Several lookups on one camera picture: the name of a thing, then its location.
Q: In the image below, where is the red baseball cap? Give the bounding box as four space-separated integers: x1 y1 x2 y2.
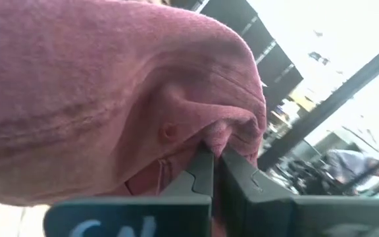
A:
0 0 268 207

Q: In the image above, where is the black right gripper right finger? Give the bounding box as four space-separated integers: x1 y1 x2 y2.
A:
220 147 379 237

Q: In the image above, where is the person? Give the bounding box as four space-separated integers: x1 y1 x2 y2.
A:
322 149 379 200

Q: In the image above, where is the black frame post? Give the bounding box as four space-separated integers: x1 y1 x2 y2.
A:
257 34 379 172

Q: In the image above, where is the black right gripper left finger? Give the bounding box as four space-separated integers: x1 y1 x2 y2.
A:
43 144 215 237

